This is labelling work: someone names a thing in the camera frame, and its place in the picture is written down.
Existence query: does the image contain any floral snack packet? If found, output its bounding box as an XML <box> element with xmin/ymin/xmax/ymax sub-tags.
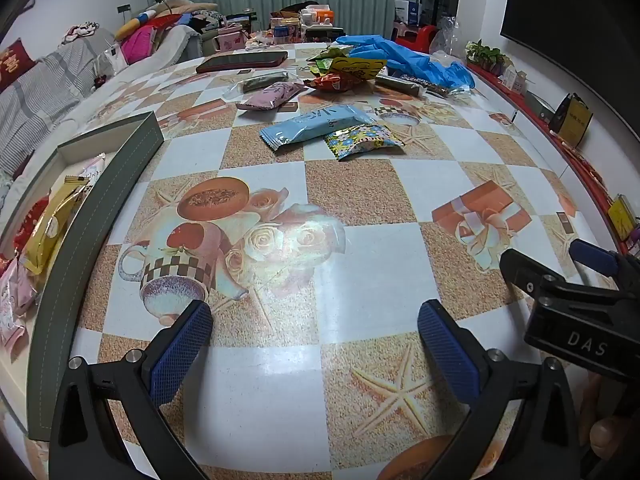
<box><xmin>324</xmin><ymin>124</ymin><xmax>406</xmax><ymax>162</ymax></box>

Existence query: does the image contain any red plastic stool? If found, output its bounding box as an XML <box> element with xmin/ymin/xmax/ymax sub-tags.
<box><xmin>390</xmin><ymin>22</ymin><xmax>443</xmax><ymax>53</ymax></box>

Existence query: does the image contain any white red patterned cloth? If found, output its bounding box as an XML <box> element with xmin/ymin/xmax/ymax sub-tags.
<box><xmin>61</xmin><ymin>21</ymin><xmax>101</xmax><ymax>45</ymax></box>

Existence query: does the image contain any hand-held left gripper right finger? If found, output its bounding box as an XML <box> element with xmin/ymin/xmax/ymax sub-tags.
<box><xmin>417</xmin><ymin>300</ymin><xmax>593</xmax><ymax>480</ymax></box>

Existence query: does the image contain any blue white carton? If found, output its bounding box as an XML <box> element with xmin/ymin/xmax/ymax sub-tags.
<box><xmin>394</xmin><ymin>0</ymin><xmax>423</xmax><ymax>26</ymax></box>

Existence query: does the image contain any green snack packet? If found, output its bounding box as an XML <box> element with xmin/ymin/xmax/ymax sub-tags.
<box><xmin>306</xmin><ymin>44</ymin><xmax>355</xmax><ymax>73</ymax></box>

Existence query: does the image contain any pink mug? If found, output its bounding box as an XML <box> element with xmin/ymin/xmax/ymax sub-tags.
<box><xmin>217</xmin><ymin>25</ymin><xmax>249</xmax><ymax>52</ymax></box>

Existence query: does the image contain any small mauve snack packet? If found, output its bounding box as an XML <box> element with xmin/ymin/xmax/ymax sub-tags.
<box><xmin>236</xmin><ymin>81</ymin><xmax>307</xmax><ymax>112</ymax></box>

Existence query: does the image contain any grey-green cardboard box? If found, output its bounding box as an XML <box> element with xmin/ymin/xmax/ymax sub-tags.
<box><xmin>0</xmin><ymin>110</ymin><xmax>166</xmax><ymax>443</ymax></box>

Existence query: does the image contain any clear plastic bag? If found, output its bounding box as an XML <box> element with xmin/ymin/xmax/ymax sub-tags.
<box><xmin>429</xmin><ymin>16</ymin><xmax>468</xmax><ymax>66</ymax></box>

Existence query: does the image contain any white orange box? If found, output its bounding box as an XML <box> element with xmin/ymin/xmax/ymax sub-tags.
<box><xmin>300</xmin><ymin>5</ymin><xmax>336</xmax><ymax>28</ymax></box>

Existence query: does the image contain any grey sofa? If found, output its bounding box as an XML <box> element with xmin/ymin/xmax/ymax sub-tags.
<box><xmin>0</xmin><ymin>22</ymin><xmax>226</xmax><ymax>211</ymax></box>

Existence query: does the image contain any small white carton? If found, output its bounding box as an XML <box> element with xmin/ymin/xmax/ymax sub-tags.
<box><xmin>502</xmin><ymin>69</ymin><xmax>531</xmax><ymax>95</ymax></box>

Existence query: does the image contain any pile of clothes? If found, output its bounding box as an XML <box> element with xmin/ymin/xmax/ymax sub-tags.
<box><xmin>115</xmin><ymin>0</ymin><xmax>226</xmax><ymax>63</ymax></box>

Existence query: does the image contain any black television screen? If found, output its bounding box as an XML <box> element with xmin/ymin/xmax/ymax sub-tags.
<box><xmin>500</xmin><ymin>0</ymin><xmax>640</xmax><ymax>68</ymax></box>

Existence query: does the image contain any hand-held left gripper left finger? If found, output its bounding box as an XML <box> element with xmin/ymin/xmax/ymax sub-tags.
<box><xmin>47</xmin><ymin>300</ymin><xmax>216</xmax><ymax>480</ymax></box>

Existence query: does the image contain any red orange snack packet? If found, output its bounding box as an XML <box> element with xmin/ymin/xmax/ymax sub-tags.
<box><xmin>306</xmin><ymin>71</ymin><xmax>368</xmax><ymax>93</ymax></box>

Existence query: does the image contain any light blue snack packet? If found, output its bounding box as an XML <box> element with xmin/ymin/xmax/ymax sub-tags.
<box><xmin>259</xmin><ymin>104</ymin><xmax>375</xmax><ymax>153</ymax></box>

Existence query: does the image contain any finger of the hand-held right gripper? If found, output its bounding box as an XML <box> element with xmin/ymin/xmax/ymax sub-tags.
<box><xmin>500</xmin><ymin>248</ymin><xmax>557</xmax><ymax>307</ymax></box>
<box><xmin>570</xmin><ymin>238</ymin><xmax>640</xmax><ymax>291</ymax></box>

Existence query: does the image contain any red embroidered cushion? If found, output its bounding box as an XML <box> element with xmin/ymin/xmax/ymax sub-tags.
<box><xmin>0</xmin><ymin>38</ymin><xmax>37</xmax><ymax>92</ymax></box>

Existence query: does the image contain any bright pink garment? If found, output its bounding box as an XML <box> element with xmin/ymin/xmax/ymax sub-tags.
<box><xmin>120</xmin><ymin>27</ymin><xmax>156</xmax><ymax>63</ymax></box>

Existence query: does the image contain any potted green plant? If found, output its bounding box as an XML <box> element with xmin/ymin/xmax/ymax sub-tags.
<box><xmin>465</xmin><ymin>39</ymin><xmax>513</xmax><ymax>76</ymax></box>

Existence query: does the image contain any gold snack packet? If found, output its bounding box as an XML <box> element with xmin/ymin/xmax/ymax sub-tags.
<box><xmin>22</xmin><ymin>175</ymin><xmax>91</xmax><ymax>276</ymax></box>

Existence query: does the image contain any white paper bag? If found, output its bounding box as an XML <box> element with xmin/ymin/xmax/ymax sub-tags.
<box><xmin>92</xmin><ymin>42</ymin><xmax>130</xmax><ymax>81</ymax></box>

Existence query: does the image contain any person's right hand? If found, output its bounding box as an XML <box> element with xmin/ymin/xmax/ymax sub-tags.
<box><xmin>577</xmin><ymin>375</ymin><xmax>640</xmax><ymax>463</ymax></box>

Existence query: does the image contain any speckled bar clear packet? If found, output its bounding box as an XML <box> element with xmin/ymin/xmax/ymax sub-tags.
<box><xmin>400</xmin><ymin>74</ymin><xmax>473</xmax><ymax>101</ymax></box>

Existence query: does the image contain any black gold gift bag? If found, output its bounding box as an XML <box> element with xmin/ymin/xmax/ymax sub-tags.
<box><xmin>548</xmin><ymin>92</ymin><xmax>594</xmax><ymax>150</ymax></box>

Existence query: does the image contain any dark roll snack packet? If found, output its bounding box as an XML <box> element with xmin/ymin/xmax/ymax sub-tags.
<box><xmin>374</xmin><ymin>74</ymin><xmax>426</xmax><ymax>98</ymax></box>

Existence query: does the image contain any blue nitrile gloves pile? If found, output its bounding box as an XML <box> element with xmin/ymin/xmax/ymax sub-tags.
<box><xmin>335</xmin><ymin>34</ymin><xmax>476</xmax><ymax>93</ymax></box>

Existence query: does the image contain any dark green roll packet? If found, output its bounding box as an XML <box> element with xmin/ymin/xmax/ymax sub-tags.
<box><xmin>222</xmin><ymin>71</ymin><xmax>301</xmax><ymax>98</ymax></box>

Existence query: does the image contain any yellow gift bag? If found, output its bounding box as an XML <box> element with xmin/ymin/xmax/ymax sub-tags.
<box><xmin>607</xmin><ymin>194</ymin><xmax>638</xmax><ymax>243</ymax></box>

